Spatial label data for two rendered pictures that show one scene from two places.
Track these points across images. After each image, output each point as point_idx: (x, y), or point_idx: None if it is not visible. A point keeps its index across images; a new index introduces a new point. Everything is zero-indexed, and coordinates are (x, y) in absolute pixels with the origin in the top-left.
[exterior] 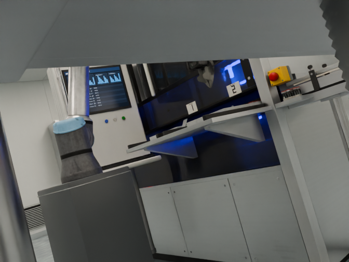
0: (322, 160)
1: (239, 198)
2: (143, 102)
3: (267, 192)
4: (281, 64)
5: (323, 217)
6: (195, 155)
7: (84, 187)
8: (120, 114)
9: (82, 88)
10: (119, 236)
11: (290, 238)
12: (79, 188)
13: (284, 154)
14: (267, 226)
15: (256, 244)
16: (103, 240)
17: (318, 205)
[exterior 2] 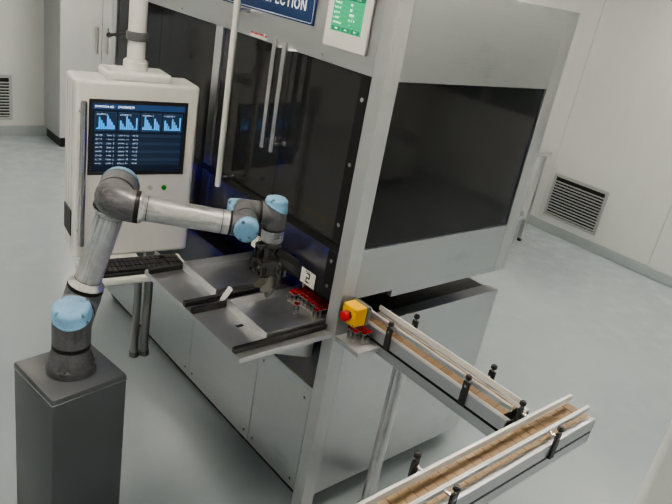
0: (369, 389)
1: (262, 376)
2: (204, 164)
3: (290, 398)
4: (376, 282)
5: (333, 447)
6: None
7: (68, 404)
8: (161, 180)
9: (102, 255)
10: (91, 443)
11: (289, 451)
12: (62, 406)
13: (320, 384)
14: (275, 423)
15: (258, 427)
16: (73, 449)
17: (332, 436)
